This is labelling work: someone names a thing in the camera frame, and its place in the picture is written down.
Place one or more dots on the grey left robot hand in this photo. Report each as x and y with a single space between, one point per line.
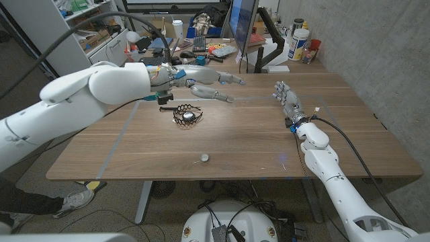
201 74

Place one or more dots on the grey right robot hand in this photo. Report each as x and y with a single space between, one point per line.
291 102

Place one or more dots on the white bottle cap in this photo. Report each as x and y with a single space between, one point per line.
204 157

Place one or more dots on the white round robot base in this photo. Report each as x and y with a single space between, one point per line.
248 222

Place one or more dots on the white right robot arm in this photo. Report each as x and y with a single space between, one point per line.
342 196

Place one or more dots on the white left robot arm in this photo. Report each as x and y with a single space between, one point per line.
67 101

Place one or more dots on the blue cube box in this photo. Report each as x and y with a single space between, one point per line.
201 60

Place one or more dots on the black computer mouse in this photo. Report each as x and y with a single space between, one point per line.
186 54

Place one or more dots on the black keyboard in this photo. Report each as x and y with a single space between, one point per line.
199 43

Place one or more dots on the small grey keyboard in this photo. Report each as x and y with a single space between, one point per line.
224 51

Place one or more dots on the flat white box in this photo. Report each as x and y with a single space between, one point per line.
278 69

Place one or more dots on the blue storage bin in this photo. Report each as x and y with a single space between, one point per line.
191 33

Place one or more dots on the white tumbler cup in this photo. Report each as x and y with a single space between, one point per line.
177 29

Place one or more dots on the blue notebook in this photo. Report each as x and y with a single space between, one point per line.
159 43

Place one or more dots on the white canister blue label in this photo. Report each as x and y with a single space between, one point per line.
298 45

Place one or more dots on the black jacket pile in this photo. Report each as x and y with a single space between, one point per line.
215 13

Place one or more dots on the red cup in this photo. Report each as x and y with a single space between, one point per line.
315 44

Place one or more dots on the red book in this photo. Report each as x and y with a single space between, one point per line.
257 39

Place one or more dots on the computer monitor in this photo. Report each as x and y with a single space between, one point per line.
242 23

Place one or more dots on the grey table leg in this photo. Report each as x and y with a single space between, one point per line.
312 201
143 201

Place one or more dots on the round black floor fan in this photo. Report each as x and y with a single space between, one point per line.
163 189

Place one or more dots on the white shelf cabinet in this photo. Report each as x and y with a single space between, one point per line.
64 50

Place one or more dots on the yellow black floor object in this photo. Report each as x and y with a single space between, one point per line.
92 185

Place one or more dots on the white sneaker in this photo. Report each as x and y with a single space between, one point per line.
75 201

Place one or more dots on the white robot torso edge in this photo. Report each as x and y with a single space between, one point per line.
67 238

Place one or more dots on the person's dark trouser leg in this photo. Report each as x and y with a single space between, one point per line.
27 201

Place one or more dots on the black framed wall screen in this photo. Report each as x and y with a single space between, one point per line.
174 8

